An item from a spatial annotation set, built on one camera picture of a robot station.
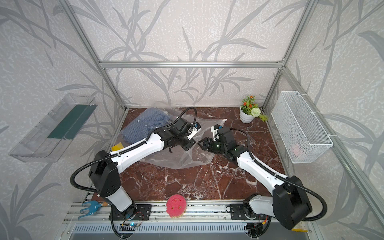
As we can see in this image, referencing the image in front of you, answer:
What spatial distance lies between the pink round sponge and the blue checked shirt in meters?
0.45

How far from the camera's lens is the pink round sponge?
73 centimetres

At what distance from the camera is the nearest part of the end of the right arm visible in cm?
60

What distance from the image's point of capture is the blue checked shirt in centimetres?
101

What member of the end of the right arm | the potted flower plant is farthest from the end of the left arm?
the potted flower plant

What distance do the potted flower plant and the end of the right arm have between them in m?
0.41

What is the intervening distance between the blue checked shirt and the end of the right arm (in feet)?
1.39

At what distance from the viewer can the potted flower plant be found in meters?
1.01

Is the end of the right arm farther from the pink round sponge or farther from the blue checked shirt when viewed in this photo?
the blue checked shirt

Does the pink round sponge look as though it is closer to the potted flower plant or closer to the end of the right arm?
the end of the right arm

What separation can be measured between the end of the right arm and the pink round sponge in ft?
0.96
